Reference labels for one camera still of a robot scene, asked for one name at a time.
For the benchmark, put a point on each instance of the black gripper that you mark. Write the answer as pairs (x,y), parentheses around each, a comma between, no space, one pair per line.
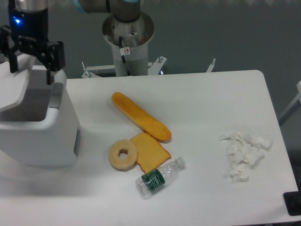
(29,31)

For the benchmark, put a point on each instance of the white trash can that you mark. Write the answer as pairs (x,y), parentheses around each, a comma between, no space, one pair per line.
(38,123)

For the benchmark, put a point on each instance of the beige donut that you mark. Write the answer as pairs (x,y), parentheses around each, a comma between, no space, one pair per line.
(122,155)

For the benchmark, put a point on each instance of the long orange bread loaf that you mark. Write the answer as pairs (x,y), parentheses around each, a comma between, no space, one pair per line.
(140,117)

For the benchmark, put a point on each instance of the orange toast slice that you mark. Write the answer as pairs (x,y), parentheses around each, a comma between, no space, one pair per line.
(151,154)

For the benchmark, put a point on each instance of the crushed clear plastic bottle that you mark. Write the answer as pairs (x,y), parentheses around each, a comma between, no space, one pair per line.
(158,177)

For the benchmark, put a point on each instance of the crumpled white tissue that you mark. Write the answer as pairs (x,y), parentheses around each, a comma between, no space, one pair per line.
(244,153)

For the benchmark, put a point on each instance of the black device at edge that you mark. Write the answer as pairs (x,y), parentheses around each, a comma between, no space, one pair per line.
(293,203)

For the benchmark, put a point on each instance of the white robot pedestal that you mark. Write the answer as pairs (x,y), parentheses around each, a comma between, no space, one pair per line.
(129,44)

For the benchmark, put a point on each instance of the white metal base frame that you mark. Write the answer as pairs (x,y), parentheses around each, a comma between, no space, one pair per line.
(154,68)

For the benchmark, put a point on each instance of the white frame at right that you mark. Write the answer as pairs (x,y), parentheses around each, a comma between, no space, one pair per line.
(292,107)

